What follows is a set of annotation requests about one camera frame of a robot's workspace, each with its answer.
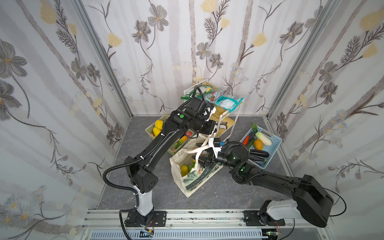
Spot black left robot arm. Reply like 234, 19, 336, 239
102, 86, 215, 227

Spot yellow mango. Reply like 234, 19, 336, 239
181, 165, 190, 177
153, 127, 162, 137

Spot red chili pepper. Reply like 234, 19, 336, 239
243, 135, 250, 146

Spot white shelf rack with wood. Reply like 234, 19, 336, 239
182, 78, 244, 142

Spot orange green papaya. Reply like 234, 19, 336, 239
175, 136, 189, 149

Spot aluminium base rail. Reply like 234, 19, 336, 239
77, 209, 335, 240

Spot dark purple eggplant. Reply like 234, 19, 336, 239
250, 150, 270, 159

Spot green leafy vegetable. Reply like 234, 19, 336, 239
251, 122, 258, 133

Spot light blue vegetable basket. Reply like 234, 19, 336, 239
240, 126, 282, 170

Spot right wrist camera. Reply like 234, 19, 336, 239
208, 138, 226, 158

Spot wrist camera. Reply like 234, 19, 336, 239
208, 138, 226, 158
187, 97, 215, 120

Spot teal white snack bag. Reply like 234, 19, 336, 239
215, 94, 244, 113

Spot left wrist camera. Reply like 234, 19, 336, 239
187, 97, 215, 120

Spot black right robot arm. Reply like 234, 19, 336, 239
196, 139, 334, 228

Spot brown chocolate bar wrapper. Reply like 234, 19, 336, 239
217, 121, 228, 130

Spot green snack bag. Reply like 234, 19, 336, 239
181, 85, 213, 100

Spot teal red snack bag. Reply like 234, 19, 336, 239
205, 89, 227, 104

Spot yellow wrinkled bell pepper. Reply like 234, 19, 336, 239
155, 120, 164, 130

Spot cream canvas grocery bag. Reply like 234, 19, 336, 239
170, 134, 223, 198

